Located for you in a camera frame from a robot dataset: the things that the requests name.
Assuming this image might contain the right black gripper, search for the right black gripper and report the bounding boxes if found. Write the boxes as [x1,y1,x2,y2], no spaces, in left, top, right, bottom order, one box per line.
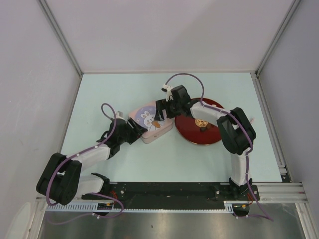
[154,98,181,122]

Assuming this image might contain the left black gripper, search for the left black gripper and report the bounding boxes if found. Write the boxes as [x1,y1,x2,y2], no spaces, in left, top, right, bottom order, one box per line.
[118,118,148,144]

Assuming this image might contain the silver tin lid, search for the silver tin lid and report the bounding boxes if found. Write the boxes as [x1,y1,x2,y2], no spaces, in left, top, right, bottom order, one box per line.
[129,101,173,129]

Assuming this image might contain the red round plate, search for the red round plate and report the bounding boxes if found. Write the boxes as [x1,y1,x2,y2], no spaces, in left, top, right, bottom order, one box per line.
[174,97,226,146]

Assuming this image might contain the pink chocolate tin box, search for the pink chocolate tin box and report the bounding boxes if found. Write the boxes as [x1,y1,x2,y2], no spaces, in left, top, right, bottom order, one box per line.
[141,124,173,144]

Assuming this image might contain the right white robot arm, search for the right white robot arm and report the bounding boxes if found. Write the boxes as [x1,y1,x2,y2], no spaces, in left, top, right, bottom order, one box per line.
[155,85,256,200]

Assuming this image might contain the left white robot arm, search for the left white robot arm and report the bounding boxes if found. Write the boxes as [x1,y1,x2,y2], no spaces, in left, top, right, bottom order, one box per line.
[36,118,148,206]

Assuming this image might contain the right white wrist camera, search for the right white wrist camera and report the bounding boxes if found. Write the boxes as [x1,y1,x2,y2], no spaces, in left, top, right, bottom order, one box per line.
[161,84,173,102]

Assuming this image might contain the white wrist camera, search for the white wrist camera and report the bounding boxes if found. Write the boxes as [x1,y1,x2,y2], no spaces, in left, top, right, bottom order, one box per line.
[116,111,124,120]
[161,84,173,102]

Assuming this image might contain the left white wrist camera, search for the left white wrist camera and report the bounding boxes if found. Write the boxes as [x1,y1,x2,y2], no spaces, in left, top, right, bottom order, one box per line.
[116,111,124,120]

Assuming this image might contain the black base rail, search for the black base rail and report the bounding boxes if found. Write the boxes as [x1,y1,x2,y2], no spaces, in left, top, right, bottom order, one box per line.
[82,181,260,210]

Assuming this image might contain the white slotted cable duct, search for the white slotted cable duct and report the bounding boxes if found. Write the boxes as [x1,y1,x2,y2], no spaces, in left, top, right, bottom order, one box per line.
[46,201,249,214]

